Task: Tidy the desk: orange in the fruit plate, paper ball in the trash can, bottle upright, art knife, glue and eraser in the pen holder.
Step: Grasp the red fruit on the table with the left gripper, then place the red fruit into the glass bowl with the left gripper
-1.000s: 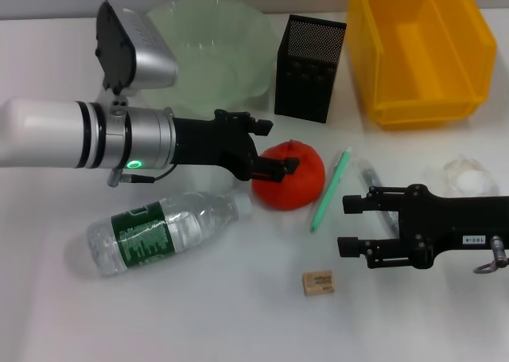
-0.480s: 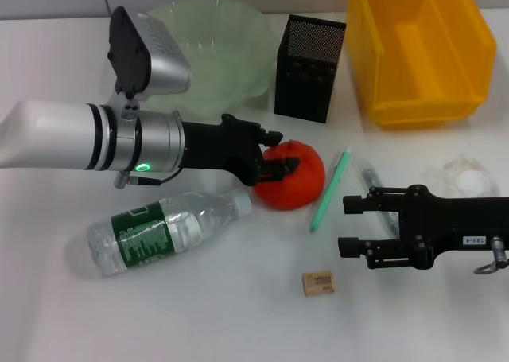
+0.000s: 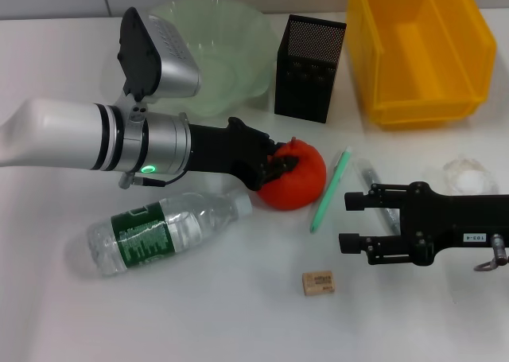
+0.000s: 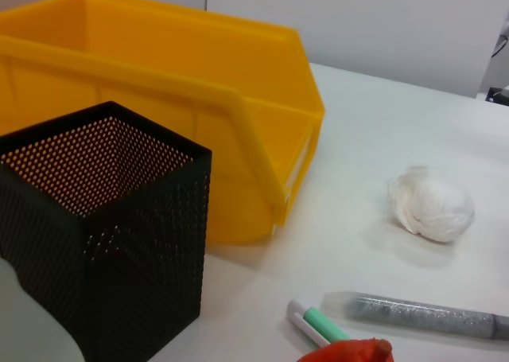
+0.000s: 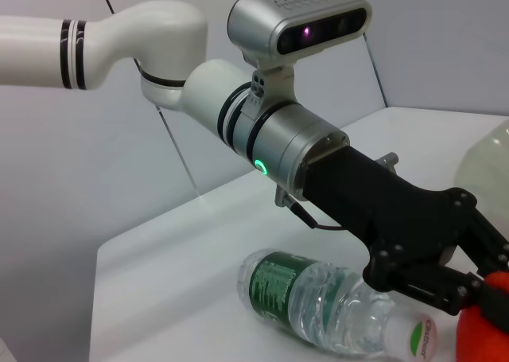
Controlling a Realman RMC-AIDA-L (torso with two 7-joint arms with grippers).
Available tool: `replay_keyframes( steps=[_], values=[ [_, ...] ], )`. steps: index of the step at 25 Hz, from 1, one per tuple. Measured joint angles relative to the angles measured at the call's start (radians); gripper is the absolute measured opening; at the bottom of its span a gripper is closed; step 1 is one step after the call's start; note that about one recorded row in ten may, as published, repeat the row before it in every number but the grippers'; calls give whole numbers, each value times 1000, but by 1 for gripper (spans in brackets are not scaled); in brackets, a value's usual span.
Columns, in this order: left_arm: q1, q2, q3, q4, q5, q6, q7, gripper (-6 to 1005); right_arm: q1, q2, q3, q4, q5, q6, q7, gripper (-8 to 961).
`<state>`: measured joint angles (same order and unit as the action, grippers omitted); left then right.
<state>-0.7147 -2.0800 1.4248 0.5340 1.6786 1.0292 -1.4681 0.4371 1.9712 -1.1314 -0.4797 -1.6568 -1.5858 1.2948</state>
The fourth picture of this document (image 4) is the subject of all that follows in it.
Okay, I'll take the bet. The black mesh pen holder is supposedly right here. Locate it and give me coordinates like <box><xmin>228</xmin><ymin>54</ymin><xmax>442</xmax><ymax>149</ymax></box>
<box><xmin>0</xmin><ymin>100</ymin><xmax>213</xmax><ymax>362</ymax></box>

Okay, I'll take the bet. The green and white pen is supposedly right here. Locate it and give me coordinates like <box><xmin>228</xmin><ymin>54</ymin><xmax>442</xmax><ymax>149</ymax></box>
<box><xmin>286</xmin><ymin>298</ymin><xmax>353</xmax><ymax>349</ymax></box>

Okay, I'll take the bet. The yellow plastic storage bin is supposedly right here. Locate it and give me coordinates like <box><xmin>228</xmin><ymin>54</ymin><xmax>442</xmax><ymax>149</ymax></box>
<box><xmin>0</xmin><ymin>0</ymin><xmax>326</xmax><ymax>246</ymax></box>

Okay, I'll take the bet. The grey glitter marker pen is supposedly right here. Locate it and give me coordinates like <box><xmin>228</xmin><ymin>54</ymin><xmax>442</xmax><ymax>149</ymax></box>
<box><xmin>322</xmin><ymin>290</ymin><xmax>509</xmax><ymax>341</ymax></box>

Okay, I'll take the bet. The red-orange toy orange fruit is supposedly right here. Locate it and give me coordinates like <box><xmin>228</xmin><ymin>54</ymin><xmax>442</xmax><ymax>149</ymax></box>
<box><xmin>297</xmin><ymin>337</ymin><xmax>395</xmax><ymax>362</ymax></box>

